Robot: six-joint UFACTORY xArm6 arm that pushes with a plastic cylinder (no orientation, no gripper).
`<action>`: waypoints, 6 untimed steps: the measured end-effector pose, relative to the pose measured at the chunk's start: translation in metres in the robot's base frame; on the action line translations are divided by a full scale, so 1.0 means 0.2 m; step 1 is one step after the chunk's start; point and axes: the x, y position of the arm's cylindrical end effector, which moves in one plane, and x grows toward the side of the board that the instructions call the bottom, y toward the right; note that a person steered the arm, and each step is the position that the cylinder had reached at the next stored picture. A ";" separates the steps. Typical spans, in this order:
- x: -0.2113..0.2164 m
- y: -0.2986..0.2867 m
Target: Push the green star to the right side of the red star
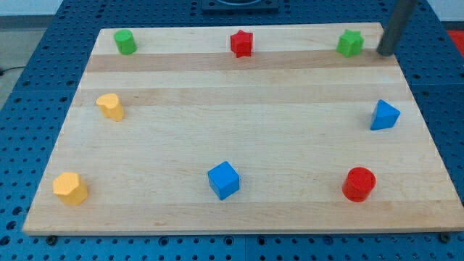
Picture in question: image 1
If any green cylinder block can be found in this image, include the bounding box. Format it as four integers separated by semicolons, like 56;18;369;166
113;29;137;55

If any red star block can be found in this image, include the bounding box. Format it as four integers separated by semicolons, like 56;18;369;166
230;30;254;58

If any blue cube block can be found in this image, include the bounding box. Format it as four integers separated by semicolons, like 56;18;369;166
207;161;240;200

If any black cable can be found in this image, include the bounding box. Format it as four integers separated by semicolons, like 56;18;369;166
0;65;25;77

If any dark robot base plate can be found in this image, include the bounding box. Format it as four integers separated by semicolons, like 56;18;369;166
201;0;279;13

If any red cylinder block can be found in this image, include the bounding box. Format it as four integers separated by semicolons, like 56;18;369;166
342;167;376;202

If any wooden board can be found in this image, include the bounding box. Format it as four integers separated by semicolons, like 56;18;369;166
23;22;463;236

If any green star block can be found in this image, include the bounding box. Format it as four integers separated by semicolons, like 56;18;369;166
336;29;364;57

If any blue triangle block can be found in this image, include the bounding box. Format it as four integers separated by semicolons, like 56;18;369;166
370;99;400;131

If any yellow hexagon block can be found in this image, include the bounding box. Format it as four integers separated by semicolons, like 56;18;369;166
52;172;88;206

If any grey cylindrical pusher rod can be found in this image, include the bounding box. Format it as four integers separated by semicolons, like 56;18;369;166
376;0;418;57

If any yellow heart block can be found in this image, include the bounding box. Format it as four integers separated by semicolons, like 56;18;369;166
96;93;125;121

